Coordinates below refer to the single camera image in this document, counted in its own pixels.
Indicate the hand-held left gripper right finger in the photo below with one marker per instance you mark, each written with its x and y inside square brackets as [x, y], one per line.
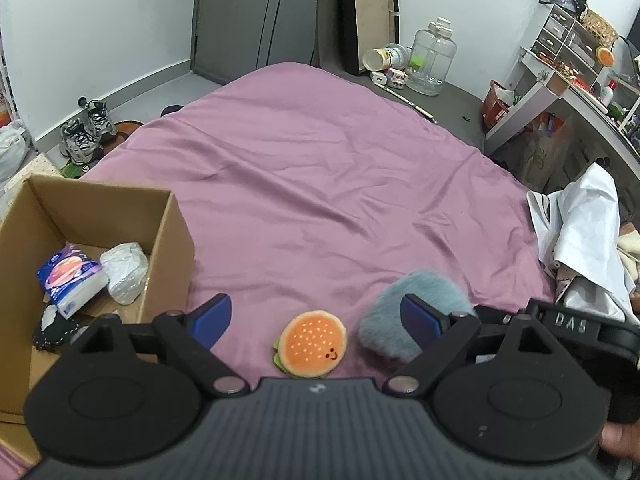
[422, 317]

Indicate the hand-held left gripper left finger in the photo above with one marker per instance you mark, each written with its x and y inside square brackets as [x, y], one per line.
[212, 317]

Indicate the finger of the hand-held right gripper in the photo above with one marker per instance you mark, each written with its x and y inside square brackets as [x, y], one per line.
[500, 316]

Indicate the grey fluffy plush toy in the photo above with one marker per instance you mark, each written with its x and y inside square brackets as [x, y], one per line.
[385, 325]

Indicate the brown cardboard box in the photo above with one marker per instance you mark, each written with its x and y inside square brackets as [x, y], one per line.
[170, 260]

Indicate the small white plastic bag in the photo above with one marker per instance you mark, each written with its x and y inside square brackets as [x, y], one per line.
[125, 272]

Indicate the orange burger plush toy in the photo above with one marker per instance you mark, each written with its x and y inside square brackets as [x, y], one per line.
[312, 345]

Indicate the blue tissue pack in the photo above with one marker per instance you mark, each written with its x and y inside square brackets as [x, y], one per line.
[72, 280]

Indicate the black cloth piece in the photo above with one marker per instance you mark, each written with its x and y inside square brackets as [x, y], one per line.
[55, 336]

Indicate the person's right hand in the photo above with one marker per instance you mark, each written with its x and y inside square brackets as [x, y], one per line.
[620, 439]

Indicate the white crumpled cloth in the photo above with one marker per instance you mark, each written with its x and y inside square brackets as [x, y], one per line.
[585, 240]

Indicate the cream cloth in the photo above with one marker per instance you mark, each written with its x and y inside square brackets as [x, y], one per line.
[629, 252]

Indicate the brown paper bag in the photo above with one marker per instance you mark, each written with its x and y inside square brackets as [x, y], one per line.
[540, 150]

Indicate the pink bed sheet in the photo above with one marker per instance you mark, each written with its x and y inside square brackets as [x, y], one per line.
[310, 170]

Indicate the green slipper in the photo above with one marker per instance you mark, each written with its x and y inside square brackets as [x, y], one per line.
[72, 171]

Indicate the brown shoe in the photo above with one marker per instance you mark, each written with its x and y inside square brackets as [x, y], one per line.
[125, 131]

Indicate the white desk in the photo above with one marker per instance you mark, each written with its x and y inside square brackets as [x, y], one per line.
[590, 115]

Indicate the thin long stick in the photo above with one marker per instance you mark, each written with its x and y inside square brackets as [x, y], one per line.
[410, 105]

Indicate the grey sneaker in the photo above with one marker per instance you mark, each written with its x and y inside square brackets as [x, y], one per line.
[77, 141]
[100, 116]

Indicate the white bottle red cap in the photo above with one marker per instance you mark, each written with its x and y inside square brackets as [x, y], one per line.
[608, 95]

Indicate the clear plastic water jug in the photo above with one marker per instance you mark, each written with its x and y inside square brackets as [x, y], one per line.
[432, 57]

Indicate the white paper cup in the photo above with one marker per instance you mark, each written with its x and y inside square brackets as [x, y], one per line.
[385, 57]

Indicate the white plastic floor bag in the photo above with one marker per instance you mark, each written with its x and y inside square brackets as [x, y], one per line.
[10, 147]

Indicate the orange round toy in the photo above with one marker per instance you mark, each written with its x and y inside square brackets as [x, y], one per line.
[605, 56]

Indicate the grey drawer organizer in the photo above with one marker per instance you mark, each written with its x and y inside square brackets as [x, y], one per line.
[555, 30]

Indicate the woven basket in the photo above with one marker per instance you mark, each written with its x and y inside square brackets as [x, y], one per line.
[600, 27]

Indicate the grey door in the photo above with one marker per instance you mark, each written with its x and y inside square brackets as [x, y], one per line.
[260, 15]

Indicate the wooden board black frame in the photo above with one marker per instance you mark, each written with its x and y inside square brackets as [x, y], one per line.
[372, 10]

